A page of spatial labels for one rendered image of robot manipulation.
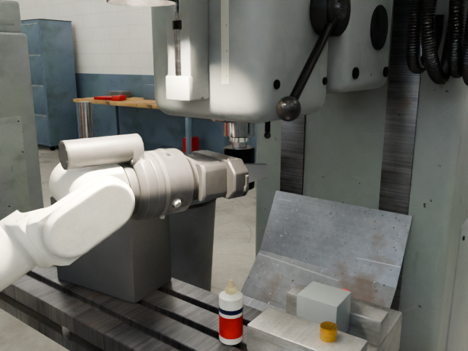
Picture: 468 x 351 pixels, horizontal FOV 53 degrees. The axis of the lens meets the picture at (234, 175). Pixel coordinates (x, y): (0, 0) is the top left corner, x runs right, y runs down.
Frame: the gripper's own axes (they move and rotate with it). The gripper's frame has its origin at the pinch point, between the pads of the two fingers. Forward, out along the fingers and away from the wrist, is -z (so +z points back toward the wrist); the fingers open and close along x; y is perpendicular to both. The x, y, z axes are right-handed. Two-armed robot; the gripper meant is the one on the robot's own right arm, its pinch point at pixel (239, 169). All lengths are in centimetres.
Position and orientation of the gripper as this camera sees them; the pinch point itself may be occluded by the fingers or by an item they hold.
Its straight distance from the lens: 71.1
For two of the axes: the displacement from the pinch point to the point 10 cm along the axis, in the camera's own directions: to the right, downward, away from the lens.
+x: -6.1, -1.9, 7.7
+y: -0.1, 9.7, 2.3
